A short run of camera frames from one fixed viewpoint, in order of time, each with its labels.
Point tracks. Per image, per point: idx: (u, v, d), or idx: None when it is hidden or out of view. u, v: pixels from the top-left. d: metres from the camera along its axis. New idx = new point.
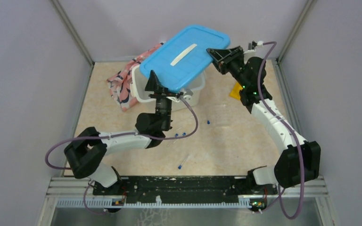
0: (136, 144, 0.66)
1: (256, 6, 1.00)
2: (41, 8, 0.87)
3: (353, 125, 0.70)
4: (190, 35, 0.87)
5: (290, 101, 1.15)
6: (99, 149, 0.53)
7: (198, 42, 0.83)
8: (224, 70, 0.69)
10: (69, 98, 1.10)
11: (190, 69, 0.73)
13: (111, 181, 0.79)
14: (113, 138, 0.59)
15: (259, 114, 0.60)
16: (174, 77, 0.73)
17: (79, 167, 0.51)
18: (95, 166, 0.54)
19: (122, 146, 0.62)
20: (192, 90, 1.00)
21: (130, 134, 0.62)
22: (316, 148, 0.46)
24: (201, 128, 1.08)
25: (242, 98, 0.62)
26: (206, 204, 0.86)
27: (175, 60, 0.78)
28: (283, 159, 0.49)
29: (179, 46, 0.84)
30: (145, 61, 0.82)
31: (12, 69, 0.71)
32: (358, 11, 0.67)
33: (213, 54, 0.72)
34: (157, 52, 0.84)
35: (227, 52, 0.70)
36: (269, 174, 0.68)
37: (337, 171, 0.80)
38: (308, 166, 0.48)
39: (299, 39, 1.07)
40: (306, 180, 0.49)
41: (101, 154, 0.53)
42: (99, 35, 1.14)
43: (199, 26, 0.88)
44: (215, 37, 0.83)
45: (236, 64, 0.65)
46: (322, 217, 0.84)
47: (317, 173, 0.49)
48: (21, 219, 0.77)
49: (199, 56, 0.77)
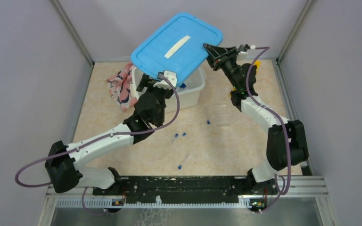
0: (119, 145, 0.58)
1: (256, 6, 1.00)
2: (41, 8, 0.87)
3: (352, 125, 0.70)
4: (181, 24, 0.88)
5: (290, 101, 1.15)
6: (68, 165, 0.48)
7: (190, 33, 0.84)
8: (217, 68, 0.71)
10: (69, 98, 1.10)
11: (187, 63, 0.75)
13: (108, 181, 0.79)
14: (83, 148, 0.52)
15: (247, 108, 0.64)
16: (169, 69, 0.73)
17: (56, 186, 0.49)
18: (76, 179, 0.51)
19: (102, 150, 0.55)
20: (191, 90, 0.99)
21: (104, 138, 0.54)
22: (299, 125, 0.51)
24: (201, 128, 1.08)
25: (232, 97, 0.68)
26: (207, 204, 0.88)
27: (169, 52, 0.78)
28: (270, 139, 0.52)
29: (172, 37, 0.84)
30: (137, 50, 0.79)
31: (12, 69, 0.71)
32: (358, 11, 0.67)
33: (209, 50, 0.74)
34: (148, 41, 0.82)
35: (222, 50, 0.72)
36: (266, 167, 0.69)
37: (337, 171, 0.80)
38: (296, 145, 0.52)
39: (299, 39, 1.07)
40: (297, 160, 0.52)
41: (72, 169, 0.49)
42: (99, 35, 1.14)
43: (188, 15, 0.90)
44: (208, 32, 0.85)
45: (231, 64, 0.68)
46: (322, 217, 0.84)
47: (307, 153, 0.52)
48: (21, 218, 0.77)
49: (193, 48, 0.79)
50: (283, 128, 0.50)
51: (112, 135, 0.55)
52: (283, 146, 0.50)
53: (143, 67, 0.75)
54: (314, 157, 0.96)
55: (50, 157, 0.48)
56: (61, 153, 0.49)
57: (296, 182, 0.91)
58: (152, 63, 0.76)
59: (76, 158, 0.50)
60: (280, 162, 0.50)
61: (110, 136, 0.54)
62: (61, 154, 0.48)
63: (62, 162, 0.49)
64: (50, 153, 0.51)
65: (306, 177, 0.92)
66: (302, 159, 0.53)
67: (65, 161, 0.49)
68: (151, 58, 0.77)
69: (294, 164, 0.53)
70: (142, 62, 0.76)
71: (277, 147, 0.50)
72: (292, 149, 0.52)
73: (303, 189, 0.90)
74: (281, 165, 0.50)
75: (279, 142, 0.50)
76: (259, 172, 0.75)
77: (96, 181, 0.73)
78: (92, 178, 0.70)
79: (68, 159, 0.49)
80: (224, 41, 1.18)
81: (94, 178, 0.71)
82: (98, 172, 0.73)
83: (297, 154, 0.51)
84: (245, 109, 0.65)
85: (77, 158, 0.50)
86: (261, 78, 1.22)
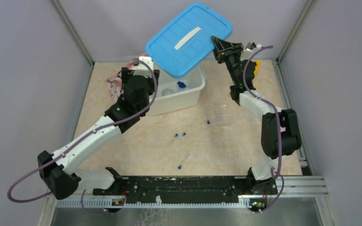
0: (107, 138, 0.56)
1: (256, 6, 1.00)
2: (41, 8, 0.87)
3: (352, 126, 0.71)
4: (193, 14, 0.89)
5: (290, 100, 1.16)
6: (57, 173, 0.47)
7: (201, 24, 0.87)
8: (220, 60, 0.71)
10: (69, 98, 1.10)
11: (193, 54, 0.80)
13: (108, 181, 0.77)
14: (69, 153, 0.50)
15: (244, 100, 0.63)
16: (178, 61, 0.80)
17: (54, 192, 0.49)
18: (73, 181, 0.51)
19: (92, 148, 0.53)
20: (191, 90, 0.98)
21: (89, 135, 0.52)
22: (292, 114, 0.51)
24: (201, 128, 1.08)
25: (231, 91, 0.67)
26: (206, 204, 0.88)
27: (179, 44, 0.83)
28: (263, 125, 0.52)
29: (184, 28, 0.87)
30: (151, 41, 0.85)
31: (13, 69, 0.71)
32: (358, 10, 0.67)
33: (217, 43, 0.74)
34: (162, 32, 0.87)
35: (229, 44, 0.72)
36: (263, 161, 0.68)
37: (336, 172, 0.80)
38: (289, 132, 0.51)
39: (299, 39, 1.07)
40: (290, 149, 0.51)
41: (64, 175, 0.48)
42: (99, 34, 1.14)
43: (202, 5, 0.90)
44: (218, 23, 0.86)
45: (234, 59, 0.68)
46: (322, 217, 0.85)
47: (300, 142, 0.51)
48: (21, 218, 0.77)
49: (202, 40, 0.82)
50: (275, 116, 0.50)
51: (95, 132, 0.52)
52: (275, 132, 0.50)
53: (155, 58, 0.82)
54: (314, 157, 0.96)
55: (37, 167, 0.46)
56: (49, 162, 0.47)
57: (296, 182, 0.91)
58: (162, 54, 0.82)
59: (64, 165, 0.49)
60: (272, 149, 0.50)
61: (93, 133, 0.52)
62: (48, 163, 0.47)
63: (53, 170, 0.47)
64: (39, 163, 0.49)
65: (306, 177, 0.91)
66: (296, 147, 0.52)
67: (54, 170, 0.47)
68: (163, 49, 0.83)
69: (288, 152, 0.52)
70: (154, 52, 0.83)
71: (269, 133, 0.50)
72: (284, 136, 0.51)
73: (303, 189, 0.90)
74: (274, 151, 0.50)
75: (271, 129, 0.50)
76: (257, 168, 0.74)
77: (97, 181, 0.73)
78: (92, 179, 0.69)
79: (57, 165, 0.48)
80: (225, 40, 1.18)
81: (94, 179, 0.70)
82: (96, 173, 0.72)
83: (289, 141, 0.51)
84: (242, 102, 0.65)
85: (65, 164, 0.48)
86: (262, 78, 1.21)
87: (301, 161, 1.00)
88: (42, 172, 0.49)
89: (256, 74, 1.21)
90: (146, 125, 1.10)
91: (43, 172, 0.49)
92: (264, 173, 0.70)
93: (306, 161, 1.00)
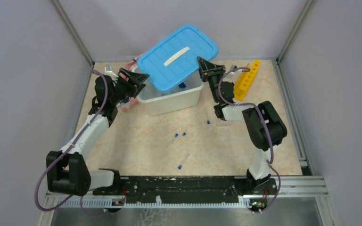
0: (98, 130, 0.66)
1: (256, 6, 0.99)
2: (41, 8, 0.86)
3: (352, 127, 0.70)
4: (185, 35, 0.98)
5: (290, 101, 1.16)
6: (75, 158, 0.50)
7: (191, 44, 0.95)
8: (205, 79, 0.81)
10: (69, 98, 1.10)
11: (179, 72, 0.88)
13: (110, 175, 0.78)
14: (77, 142, 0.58)
15: (227, 113, 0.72)
16: (165, 76, 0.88)
17: (75, 185, 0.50)
18: (87, 174, 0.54)
19: (91, 140, 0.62)
20: (192, 90, 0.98)
21: (86, 128, 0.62)
22: (268, 106, 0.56)
24: (201, 128, 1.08)
25: (215, 110, 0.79)
26: (206, 204, 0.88)
27: (168, 61, 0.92)
28: (246, 120, 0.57)
29: (174, 46, 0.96)
30: (143, 56, 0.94)
31: (12, 70, 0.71)
32: (358, 11, 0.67)
33: (201, 63, 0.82)
34: (153, 48, 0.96)
35: (212, 65, 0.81)
36: (258, 157, 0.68)
37: (336, 172, 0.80)
38: (271, 120, 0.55)
39: (299, 39, 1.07)
40: (277, 138, 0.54)
41: (81, 161, 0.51)
42: (98, 34, 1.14)
43: (193, 28, 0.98)
44: (206, 45, 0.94)
45: (216, 79, 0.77)
46: (322, 218, 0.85)
47: (286, 130, 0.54)
48: (21, 218, 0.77)
49: (189, 60, 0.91)
50: (256, 109, 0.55)
51: (91, 124, 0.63)
52: (258, 122, 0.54)
53: (144, 72, 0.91)
54: (314, 157, 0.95)
55: (51, 164, 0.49)
56: (61, 155, 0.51)
57: (296, 182, 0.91)
58: (151, 69, 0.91)
59: (78, 151, 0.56)
60: (261, 140, 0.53)
61: (89, 125, 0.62)
62: (62, 155, 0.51)
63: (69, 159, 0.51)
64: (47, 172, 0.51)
65: (306, 177, 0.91)
66: (283, 135, 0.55)
67: (71, 157, 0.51)
68: (153, 65, 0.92)
69: (277, 141, 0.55)
70: (144, 67, 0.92)
71: (252, 126, 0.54)
72: (269, 125, 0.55)
73: (303, 189, 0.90)
74: (264, 141, 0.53)
75: (254, 121, 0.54)
76: (254, 167, 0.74)
77: (102, 175, 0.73)
78: (97, 174, 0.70)
79: (71, 155, 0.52)
80: (225, 40, 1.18)
81: (98, 175, 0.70)
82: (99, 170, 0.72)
83: (275, 129, 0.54)
84: (227, 116, 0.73)
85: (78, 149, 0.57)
86: (262, 78, 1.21)
87: (301, 161, 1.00)
88: (55, 173, 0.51)
89: (256, 74, 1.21)
90: (146, 125, 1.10)
91: (55, 174, 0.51)
92: (262, 169, 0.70)
93: (306, 161, 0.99)
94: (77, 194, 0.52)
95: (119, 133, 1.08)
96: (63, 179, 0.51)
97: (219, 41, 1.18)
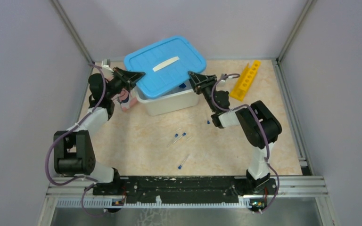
0: (99, 119, 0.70)
1: (256, 6, 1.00)
2: (40, 8, 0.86)
3: (352, 127, 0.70)
4: (175, 45, 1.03)
5: (290, 101, 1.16)
6: (82, 133, 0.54)
7: (180, 54, 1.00)
8: (199, 92, 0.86)
10: (69, 98, 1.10)
11: (168, 80, 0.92)
13: (110, 173, 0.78)
14: (83, 123, 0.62)
15: (224, 120, 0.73)
16: (152, 81, 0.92)
17: (83, 159, 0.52)
18: (92, 151, 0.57)
19: (93, 125, 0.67)
20: (186, 91, 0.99)
21: (89, 116, 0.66)
22: (259, 103, 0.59)
24: (201, 128, 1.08)
25: (213, 119, 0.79)
26: (206, 204, 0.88)
27: (157, 67, 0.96)
28: (241, 120, 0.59)
29: (163, 54, 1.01)
30: (132, 56, 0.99)
31: (11, 69, 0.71)
32: (357, 10, 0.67)
33: (193, 77, 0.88)
34: (143, 51, 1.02)
35: (204, 77, 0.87)
36: (256, 157, 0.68)
37: (336, 172, 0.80)
38: (265, 117, 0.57)
39: (299, 39, 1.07)
40: (273, 135, 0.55)
41: (87, 136, 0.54)
42: (99, 34, 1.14)
43: (184, 39, 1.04)
44: (195, 59, 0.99)
45: (210, 90, 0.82)
46: (322, 218, 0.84)
47: (280, 127, 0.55)
48: (22, 218, 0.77)
49: (177, 69, 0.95)
50: (249, 108, 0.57)
51: (93, 112, 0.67)
52: (251, 121, 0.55)
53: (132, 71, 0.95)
54: (315, 157, 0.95)
55: (58, 138, 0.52)
56: (68, 132, 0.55)
57: (297, 182, 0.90)
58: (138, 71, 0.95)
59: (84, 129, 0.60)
60: (257, 138, 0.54)
61: (91, 112, 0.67)
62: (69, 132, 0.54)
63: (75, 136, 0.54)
64: (54, 149, 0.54)
65: (306, 177, 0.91)
66: (278, 132, 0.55)
67: (78, 133, 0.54)
68: (141, 67, 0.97)
69: (273, 138, 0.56)
70: (132, 66, 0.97)
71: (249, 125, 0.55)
72: (264, 123, 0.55)
73: (304, 189, 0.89)
74: (259, 139, 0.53)
75: (247, 119, 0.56)
76: (253, 166, 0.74)
77: (103, 173, 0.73)
78: (98, 171, 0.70)
79: (77, 132, 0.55)
80: (225, 41, 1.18)
81: (99, 173, 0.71)
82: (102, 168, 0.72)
83: (270, 127, 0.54)
84: (225, 123, 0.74)
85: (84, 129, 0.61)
86: (262, 78, 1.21)
87: (301, 161, 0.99)
88: (62, 150, 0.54)
89: (256, 74, 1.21)
90: (146, 125, 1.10)
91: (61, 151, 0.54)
92: (261, 168, 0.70)
93: (306, 161, 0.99)
94: (84, 171, 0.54)
95: (119, 133, 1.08)
96: (70, 156, 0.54)
97: (220, 41, 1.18)
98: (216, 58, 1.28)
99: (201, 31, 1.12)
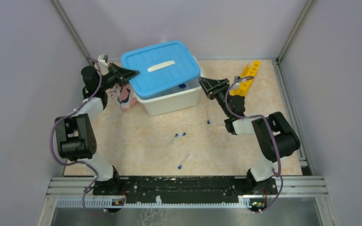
0: (95, 109, 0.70)
1: (256, 6, 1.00)
2: (40, 8, 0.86)
3: (352, 127, 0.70)
4: (173, 49, 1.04)
5: (290, 101, 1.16)
6: (81, 117, 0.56)
7: (176, 60, 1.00)
8: (212, 97, 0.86)
10: (69, 98, 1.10)
11: (160, 83, 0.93)
13: (110, 169, 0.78)
14: (81, 109, 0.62)
15: (238, 126, 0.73)
16: (144, 81, 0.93)
17: (86, 140, 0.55)
18: (93, 135, 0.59)
19: (90, 113, 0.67)
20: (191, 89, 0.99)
21: (86, 104, 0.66)
22: (278, 115, 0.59)
24: (201, 127, 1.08)
25: (226, 124, 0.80)
26: (206, 204, 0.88)
27: (152, 68, 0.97)
28: (257, 131, 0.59)
29: (160, 56, 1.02)
30: (129, 54, 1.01)
31: (10, 69, 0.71)
32: (357, 10, 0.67)
33: (204, 83, 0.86)
34: (142, 51, 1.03)
35: (215, 82, 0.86)
36: (263, 163, 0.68)
37: (337, 172, 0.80)
38: (283, 132, 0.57)
39: (299, 39, 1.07)
40: (289, 151, 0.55)
41: (87, 119, 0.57)
42: (98, 34, 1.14)
43: (183, 45, 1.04)
44: (190, 65, 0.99)
45: (223, 95, 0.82)
46: (322, 218, 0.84)
47: (299, 144, 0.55)
48: (22, 218, 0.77)
49: (171, 73, 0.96)
50: (265, 120, 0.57)
51: (89, 101, 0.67)
52: (267, 133, 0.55)
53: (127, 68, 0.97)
54: (315, 157, 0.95)
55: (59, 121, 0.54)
56: (67, 117, 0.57)
57: (297, 182, 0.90)
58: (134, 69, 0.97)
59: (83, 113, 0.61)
60: (272, 152, 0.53)
61: (88, 101, 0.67)
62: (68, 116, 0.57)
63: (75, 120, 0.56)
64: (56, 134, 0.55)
65: (306, 177, 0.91)
66: (294, 149, 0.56)
67: (78, 117, 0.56)
68: (137, 65, 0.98)
69: (287, 153, 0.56)
70: (128, 64, 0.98)
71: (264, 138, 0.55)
72: (282, 138, 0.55)
73: (304, 189, 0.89)
74: (274, 154, 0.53)
75: (263, 131, 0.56)
76: (257, 169, 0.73)
77: (104, 167, 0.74)
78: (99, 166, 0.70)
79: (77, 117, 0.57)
80: (225, 40, 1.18)
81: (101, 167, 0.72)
82: (102, 165, 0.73)
83: (287, 143, 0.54)
84: (238, 129, 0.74)
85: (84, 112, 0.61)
86: (262, 78, 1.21)
87: (301, 161, 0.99)
88: (63, 133, 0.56)
89: (256, 74, 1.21)
90: (146, 124, 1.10)
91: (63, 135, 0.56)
92: (265, 173, 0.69)
93: (306, 161, 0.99)
94: (87, 153, 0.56)
95: (119, 133, 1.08)
96: (72, 138, 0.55)
97: (220, 41, 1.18)
98: (216, 57, 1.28)
99: (201, 31, 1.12)
